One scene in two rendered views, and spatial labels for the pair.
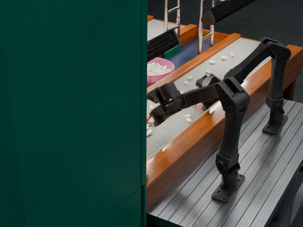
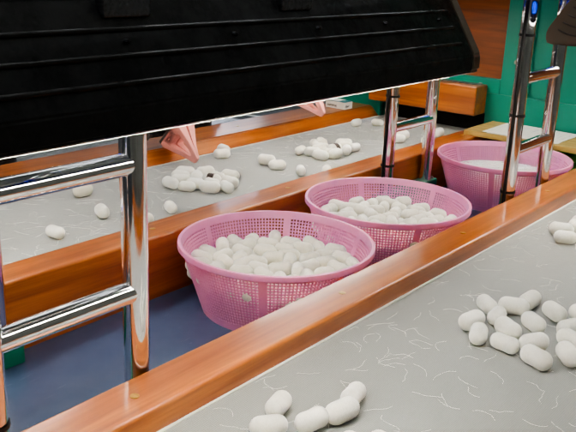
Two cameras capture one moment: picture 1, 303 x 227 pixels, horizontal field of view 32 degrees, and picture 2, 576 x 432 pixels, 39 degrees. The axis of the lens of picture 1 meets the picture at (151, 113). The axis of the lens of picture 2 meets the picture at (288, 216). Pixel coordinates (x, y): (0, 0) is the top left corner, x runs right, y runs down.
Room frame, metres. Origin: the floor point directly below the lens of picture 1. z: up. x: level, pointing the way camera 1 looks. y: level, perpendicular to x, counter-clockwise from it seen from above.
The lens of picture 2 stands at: (3.74, 0.12, 1.14)
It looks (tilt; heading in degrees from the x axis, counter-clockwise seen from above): 18 degrees down; 185
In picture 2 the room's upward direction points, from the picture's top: 2 degrees clockwise
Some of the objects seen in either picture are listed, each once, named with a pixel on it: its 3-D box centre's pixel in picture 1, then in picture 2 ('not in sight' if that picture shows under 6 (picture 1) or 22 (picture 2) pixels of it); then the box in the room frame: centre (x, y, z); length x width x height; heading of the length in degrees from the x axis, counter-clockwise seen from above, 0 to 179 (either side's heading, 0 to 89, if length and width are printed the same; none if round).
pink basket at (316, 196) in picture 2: not in sight; (385, 226); (2.48, 0.16, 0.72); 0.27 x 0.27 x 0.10
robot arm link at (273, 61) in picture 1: (277, 78); not in sight; (2.24, -0.58, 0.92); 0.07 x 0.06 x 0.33; 13
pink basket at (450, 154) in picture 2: not in sight; (501, 177); (2.11, 0.40, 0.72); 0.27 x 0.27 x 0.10
